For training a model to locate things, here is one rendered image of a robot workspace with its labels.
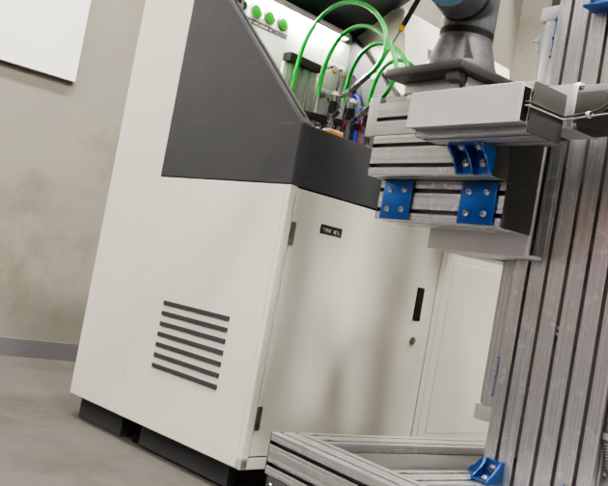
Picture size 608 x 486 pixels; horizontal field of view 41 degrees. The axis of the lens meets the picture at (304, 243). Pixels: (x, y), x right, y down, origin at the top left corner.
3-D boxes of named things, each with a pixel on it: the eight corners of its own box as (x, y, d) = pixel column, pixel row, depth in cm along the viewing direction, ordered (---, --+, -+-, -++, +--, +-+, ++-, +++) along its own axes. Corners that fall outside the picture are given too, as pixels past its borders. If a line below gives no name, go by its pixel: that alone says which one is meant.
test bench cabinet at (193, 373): (233, 499, 200) (290, 183, 204) (109, 437, 241) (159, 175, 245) (407, 485, 249) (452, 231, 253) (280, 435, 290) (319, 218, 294)
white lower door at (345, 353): (250, 457, 202) (299, 187, 205) (244, 455, 204) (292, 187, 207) (409, 452, 247) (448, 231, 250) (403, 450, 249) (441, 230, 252)
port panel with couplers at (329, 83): (313, 135, 278) (329, 47, 279) (306, 136, 280) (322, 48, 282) (339, 145, 287) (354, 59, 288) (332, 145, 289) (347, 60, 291)
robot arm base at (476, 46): (509, 86, 172) (517, 40, 172) (461, 65, 163) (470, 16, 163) (456, 92, 184) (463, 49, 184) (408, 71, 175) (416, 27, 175)
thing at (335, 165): (302, 187, 207) (314, 125, 207) (290, 186, 210) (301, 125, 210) (444, 229, 250) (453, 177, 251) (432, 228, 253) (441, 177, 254)
